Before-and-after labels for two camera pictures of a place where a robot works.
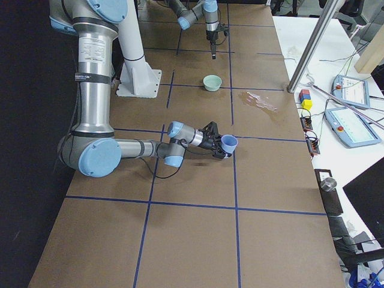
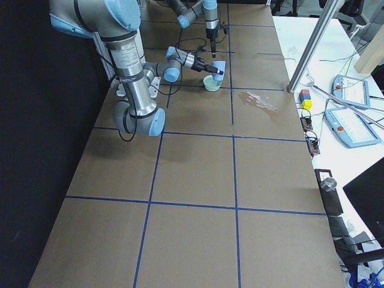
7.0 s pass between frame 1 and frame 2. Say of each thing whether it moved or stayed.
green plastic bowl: stayed
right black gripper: moved
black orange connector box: stayed
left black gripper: stayed
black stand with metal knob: stayed
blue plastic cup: moved
